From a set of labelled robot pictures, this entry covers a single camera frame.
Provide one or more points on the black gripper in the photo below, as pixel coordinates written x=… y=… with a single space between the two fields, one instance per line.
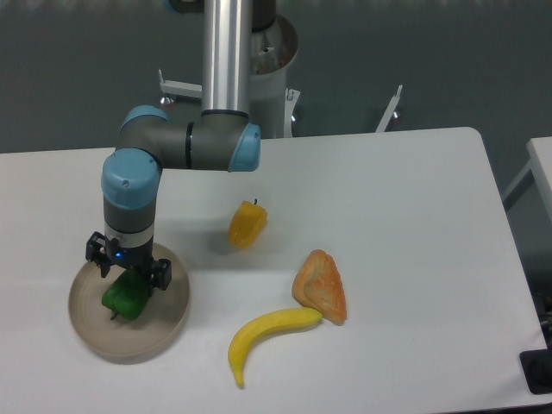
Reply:
x=136 y=254

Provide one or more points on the green bell pepper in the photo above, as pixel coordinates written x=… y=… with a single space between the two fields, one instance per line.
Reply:
x=128 y=295

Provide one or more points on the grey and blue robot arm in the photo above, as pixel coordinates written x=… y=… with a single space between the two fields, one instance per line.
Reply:
x=224 y=139

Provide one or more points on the beige round plate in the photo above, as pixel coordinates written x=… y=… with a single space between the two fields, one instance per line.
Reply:
x=116 y=338

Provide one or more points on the yellow bell pepper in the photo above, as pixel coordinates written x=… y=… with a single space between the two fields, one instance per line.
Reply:
x=246 y=224

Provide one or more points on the yellow banana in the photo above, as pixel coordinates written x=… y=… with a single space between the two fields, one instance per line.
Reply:
x=276 y=322

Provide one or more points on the orange bread slice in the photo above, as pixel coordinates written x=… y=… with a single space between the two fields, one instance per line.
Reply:
x=318 y=285

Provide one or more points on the white side table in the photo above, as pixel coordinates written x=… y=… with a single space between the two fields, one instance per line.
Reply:
x=537 y=170

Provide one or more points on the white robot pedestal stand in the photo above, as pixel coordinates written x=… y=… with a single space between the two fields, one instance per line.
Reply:
x=272 y=102

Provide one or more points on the black table clamp mount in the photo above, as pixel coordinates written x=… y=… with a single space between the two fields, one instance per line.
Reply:
x=536 y=365

